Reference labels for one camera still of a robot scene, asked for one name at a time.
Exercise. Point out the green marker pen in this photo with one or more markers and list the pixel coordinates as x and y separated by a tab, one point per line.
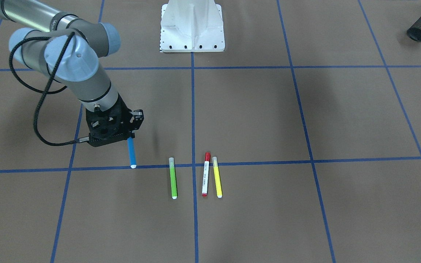
173	178

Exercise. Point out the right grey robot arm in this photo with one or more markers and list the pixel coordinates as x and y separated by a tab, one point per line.
57	50

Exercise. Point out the red and white marker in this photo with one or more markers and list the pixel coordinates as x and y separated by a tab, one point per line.
205	181

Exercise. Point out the blue marker pen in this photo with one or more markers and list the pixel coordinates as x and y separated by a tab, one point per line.
132	153

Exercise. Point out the white metal mount base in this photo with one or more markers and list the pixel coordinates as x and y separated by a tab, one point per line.
192	26

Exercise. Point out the yellow marker pen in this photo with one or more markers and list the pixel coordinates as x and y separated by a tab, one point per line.
217	178

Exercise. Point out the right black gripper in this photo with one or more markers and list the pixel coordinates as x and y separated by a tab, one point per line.
137	118

